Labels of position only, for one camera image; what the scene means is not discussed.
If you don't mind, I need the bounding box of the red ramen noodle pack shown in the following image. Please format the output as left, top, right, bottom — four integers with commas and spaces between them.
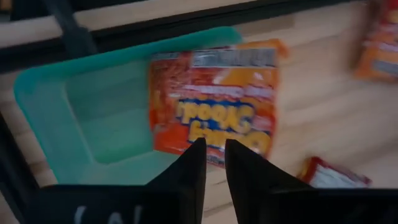
298, 156, 373, 189

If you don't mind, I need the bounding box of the teal plastic bin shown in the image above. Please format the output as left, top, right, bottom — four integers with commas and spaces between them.
12, 26, 243, 187

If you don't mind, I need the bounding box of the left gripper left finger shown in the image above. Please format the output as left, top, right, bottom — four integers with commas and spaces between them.
26, 138, 207, 224

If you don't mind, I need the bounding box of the orange ramen noodle pack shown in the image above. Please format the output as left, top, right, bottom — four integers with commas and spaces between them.
148, 39, 290, 169
354, 0, 398, 83

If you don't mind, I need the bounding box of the black metal table frame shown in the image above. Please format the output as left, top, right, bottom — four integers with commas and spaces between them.
0, 0, 352, 218

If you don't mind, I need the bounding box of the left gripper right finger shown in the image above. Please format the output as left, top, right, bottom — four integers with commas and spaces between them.
225, 139, 398, 224

